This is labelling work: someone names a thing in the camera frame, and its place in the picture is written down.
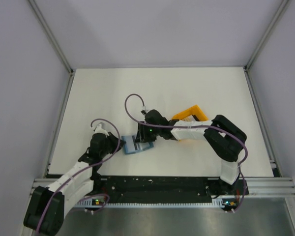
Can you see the aluminium frame rail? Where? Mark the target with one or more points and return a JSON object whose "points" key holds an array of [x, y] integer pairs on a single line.
{"points": [[255, 186]]}

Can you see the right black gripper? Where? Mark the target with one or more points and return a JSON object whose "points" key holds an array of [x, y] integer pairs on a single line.
{"points": [[142, 136]]}

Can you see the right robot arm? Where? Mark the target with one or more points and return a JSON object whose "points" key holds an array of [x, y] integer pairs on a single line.
{"points": [[225, 138]]}

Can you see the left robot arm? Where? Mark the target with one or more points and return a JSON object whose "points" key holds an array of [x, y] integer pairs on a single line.
{"points": [[49, 205]]}

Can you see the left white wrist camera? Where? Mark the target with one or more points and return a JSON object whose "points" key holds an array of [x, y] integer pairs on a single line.
{"points": [[100, 128]]}

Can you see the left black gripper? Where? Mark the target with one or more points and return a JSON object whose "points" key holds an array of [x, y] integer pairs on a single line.
{"points": [[114, 140]]}

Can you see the grey cable duct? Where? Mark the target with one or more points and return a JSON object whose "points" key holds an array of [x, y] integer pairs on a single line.
{"points": [[216, 203]]}

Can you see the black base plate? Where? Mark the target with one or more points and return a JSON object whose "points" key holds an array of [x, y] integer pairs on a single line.
{"points": [[153, 190]]}

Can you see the orange plastic card stand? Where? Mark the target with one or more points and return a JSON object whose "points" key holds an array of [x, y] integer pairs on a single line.
{"points": [[191, 115]]}

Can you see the white credit card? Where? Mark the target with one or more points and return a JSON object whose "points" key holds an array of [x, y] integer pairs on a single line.
{"points": [[141, 146]]}

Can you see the blue leather card holder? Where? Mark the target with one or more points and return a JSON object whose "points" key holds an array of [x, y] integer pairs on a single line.
{"points": [[131, 147]]}

